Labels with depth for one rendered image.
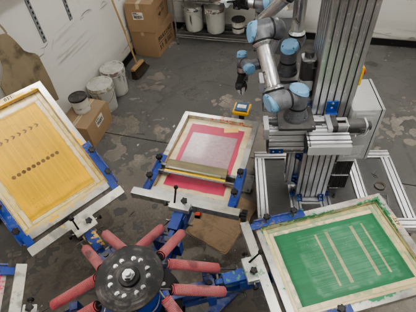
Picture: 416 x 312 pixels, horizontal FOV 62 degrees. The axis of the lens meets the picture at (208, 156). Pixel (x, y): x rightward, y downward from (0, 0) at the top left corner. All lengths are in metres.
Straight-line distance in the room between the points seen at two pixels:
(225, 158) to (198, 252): 1.01
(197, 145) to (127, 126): 1.88
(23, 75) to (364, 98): 2.92
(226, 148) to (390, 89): 2.90
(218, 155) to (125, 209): 1.35
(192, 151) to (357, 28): 1.27
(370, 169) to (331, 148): 1.31
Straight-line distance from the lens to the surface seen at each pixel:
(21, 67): 3.69
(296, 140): 2.32
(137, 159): 3.84
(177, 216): 2.04
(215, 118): 2.64
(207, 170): 2.20
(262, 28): 2.10
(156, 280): 1.58
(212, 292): 1.74
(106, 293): 1.61
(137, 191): 2.20
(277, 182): 3.23
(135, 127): 4.21
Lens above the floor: 2.73
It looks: 47 degrees down
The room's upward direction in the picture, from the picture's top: 6 degrees counter-clockwise
